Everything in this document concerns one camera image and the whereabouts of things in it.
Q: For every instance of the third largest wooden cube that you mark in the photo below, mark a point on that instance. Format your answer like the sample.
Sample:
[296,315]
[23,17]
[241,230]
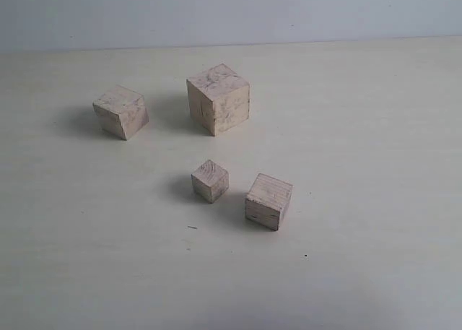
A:
[267,201]

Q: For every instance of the smallest wooden cube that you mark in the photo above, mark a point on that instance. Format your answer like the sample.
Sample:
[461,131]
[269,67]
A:
[210,181]

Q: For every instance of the second largest wooden cube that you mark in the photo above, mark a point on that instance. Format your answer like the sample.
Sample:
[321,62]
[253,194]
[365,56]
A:
[121,112]

